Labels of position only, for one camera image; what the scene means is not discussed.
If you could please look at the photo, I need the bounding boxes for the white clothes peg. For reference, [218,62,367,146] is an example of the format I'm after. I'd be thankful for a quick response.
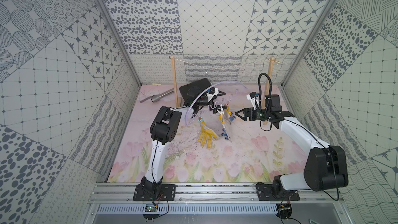
[209,105,224,114]

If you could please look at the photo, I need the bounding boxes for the blue dotted glove with logo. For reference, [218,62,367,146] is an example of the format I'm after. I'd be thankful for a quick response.
[218,111,232,142]

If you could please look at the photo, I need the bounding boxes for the yellow dotted work glove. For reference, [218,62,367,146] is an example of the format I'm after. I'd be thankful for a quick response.
[198,117,219,149]

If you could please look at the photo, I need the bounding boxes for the purple wavy clothes hanger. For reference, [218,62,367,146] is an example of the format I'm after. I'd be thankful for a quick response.
[179,78,248,126]

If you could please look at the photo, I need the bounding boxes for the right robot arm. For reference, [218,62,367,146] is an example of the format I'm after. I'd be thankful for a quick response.
[235,92,349,196]

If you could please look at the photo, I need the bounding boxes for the black plastic case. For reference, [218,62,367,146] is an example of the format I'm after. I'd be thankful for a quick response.
[179,78,211,106]

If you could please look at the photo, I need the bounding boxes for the grey metal cylinder tool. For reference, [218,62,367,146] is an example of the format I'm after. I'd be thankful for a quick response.
[140,89,174,103]

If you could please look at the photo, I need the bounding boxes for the green circuit board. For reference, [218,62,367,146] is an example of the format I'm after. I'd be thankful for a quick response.
[145,204,158,213]

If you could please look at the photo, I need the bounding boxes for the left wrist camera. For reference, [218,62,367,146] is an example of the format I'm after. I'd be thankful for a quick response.
[207,87,219,102]

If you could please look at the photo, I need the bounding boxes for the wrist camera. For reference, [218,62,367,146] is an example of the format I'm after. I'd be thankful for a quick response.
[247,92,261,110]
[207,87,219,102]

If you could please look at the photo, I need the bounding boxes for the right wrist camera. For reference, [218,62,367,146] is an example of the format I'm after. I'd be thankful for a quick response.
[247,92,261,110]

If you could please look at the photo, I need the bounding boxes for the black corrugated cable hose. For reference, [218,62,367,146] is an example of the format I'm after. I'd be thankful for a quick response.
[257,73,273,110]

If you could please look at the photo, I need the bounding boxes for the wooden drying rack frame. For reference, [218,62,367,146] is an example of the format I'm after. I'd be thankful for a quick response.
[168,55,280,126]

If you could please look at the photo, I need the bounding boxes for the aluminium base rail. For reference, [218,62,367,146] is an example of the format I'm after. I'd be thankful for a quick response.
[88,183,343,204]

